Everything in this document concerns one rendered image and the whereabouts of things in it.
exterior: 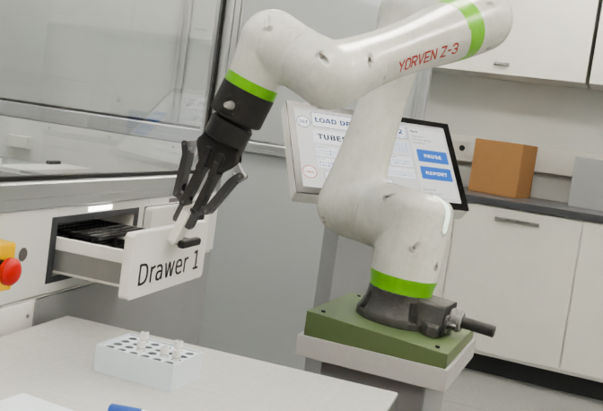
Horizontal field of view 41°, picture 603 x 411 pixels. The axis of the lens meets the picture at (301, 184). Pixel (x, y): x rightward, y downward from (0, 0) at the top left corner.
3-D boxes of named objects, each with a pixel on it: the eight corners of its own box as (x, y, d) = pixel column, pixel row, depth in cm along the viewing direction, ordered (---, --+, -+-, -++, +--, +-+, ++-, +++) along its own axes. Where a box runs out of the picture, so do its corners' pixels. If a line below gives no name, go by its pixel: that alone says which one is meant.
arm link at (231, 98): (283, 104, 139) (239, 80, 141) (258, 100, 128) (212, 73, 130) (266, 135, 140) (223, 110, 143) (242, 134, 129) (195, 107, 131)
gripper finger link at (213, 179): (225, 152, 139) (232, 155, 139) (198, 209, 141) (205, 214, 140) (216, 152, 135) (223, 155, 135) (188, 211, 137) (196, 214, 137)
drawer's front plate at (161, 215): (205, 247, 192) (211, 201, 191) (145, 262, 164) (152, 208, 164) (198, 246, 193) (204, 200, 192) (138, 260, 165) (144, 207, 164)
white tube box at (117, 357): (199, 377, 116) (203, 352, 116) (170, 392, 108) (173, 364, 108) (126, 357, 121) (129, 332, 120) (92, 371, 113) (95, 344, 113)
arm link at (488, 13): (467, 40, 165) (467, -21, 161) (524, 47, 157) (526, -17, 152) (414, 62, 154) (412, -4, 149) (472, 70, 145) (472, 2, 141)
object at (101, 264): (190, 268, 157) (195, 237, 156) (123, 288, 132) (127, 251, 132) (16, 232, 169) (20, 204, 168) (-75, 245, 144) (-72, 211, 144)
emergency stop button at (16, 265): (22, 284, 117) (26, 257, 116) (4, 289, 113) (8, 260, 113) (5, 280, 118) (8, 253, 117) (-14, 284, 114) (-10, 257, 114)
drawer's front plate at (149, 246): (202, 276, 158) (209, 221, 157) (126, 301, 130) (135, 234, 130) (193, 275, 159) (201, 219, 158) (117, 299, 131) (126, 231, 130)
